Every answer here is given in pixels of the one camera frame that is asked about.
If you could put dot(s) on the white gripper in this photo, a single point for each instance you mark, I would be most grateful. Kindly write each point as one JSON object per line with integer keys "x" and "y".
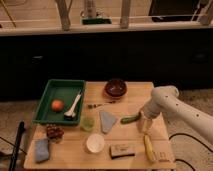
{"x": 144, "y": 123}

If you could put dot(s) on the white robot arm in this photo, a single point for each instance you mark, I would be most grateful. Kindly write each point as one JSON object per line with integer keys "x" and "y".
{"x": 166, "y": 98}

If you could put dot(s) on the white paper cup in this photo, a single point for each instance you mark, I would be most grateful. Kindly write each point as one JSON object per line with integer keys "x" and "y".
{"x": 95, "y": 143}

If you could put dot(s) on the small green cup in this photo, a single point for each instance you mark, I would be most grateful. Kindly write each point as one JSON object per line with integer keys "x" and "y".
{"x": 87, "y": 124}

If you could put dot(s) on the yellow banana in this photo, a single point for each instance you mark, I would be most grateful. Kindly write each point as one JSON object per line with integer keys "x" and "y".
{"x": 149, "y": 149}

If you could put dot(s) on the blue triangular cloth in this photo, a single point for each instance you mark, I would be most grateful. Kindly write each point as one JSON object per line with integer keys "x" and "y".
{"x": 107, "y": 121}

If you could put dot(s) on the brown sponge block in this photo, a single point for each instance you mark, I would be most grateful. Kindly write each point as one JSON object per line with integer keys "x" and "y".
{"x": 121, "y": 150}

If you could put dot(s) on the metal fork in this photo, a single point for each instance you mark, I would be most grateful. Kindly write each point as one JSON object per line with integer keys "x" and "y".
{"x": 91, "y": 106}

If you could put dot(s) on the dark red bowl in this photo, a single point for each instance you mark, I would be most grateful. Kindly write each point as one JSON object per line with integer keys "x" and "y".
{"x": 115, "y": 88}

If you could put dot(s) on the green plastic tray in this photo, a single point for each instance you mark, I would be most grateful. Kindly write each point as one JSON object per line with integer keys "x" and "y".
{"x": 65, "y": 90}

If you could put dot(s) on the orange tomato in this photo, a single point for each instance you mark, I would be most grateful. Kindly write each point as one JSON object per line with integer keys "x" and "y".
{"x": 57, "y": 105}

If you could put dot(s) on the brown grape bunch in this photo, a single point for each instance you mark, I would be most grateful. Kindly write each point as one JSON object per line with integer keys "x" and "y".
{"x": 54, "y": 132}

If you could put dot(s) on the blue folded towel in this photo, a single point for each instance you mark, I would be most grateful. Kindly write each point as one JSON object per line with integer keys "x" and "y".
{"x": 41, "y": 150}

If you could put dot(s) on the green base object on shelf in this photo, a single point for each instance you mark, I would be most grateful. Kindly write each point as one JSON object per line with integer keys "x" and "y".
{"x": 92, "y": 21}

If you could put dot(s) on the black pole stand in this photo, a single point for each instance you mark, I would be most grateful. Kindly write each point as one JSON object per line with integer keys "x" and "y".
{"x": 21, "y": 129}

